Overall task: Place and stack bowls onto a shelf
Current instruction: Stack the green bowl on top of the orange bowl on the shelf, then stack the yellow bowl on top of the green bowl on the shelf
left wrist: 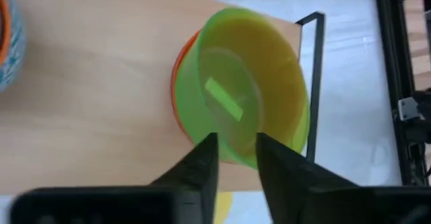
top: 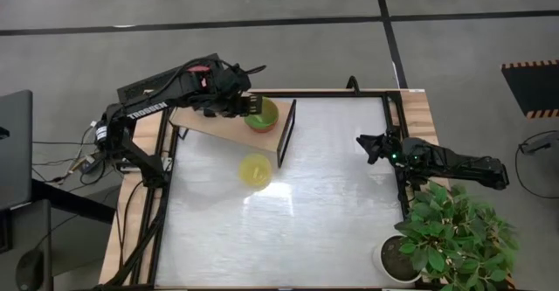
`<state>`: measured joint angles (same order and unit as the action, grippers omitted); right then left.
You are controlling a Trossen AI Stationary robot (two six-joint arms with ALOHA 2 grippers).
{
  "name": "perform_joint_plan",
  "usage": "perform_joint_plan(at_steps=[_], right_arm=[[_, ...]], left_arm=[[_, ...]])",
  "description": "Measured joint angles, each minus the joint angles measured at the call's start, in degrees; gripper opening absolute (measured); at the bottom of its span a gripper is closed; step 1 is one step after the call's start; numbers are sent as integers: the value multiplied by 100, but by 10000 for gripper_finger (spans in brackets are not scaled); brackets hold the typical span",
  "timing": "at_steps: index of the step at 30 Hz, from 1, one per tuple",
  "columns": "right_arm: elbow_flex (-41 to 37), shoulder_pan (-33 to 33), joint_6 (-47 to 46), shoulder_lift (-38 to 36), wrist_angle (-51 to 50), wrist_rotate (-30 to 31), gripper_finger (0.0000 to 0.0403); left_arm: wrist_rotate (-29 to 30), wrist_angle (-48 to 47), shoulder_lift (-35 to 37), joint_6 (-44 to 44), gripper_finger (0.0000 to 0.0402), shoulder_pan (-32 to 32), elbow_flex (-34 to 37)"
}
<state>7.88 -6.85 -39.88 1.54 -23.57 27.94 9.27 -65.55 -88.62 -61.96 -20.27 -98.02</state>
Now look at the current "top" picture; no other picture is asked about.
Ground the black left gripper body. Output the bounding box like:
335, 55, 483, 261
196, 59, 252, 117

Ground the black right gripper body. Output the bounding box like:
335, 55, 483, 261
383, 128, 411, 170

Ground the green plastic bowl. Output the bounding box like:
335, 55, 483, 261
243, 97, 280, 131

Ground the yellow plastic bowl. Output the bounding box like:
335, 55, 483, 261
238, 152, 274, 191

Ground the green potted plant white pot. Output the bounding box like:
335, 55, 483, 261
373, 181, 521, 291

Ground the grey floor device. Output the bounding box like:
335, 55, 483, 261
518, 132, 559, 156

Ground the black orange hazard-striped mat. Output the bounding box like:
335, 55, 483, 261
500, 59, 559, 120

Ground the black power brick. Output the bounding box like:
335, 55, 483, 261
79, 153, 102, 175

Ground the dark grey laptop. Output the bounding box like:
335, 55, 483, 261
0, 89, 34, 211

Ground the dark office desk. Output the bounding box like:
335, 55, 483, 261
0, 177, 118, 291

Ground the black computer mouse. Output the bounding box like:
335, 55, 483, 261
16, 249, 45, 290

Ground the wooden shelf black metal frame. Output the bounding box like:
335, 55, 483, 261
169, 84, 299, 170

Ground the black left wrist camera cable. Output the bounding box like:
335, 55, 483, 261
233, 65, 267, 76

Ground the black aluminium table frame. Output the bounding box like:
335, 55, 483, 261
114, 89, 414, 291

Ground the black floor cable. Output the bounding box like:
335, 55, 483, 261
514, 129, 559, 200

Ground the black cable bundle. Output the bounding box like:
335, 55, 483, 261
32, 140, 132, 185

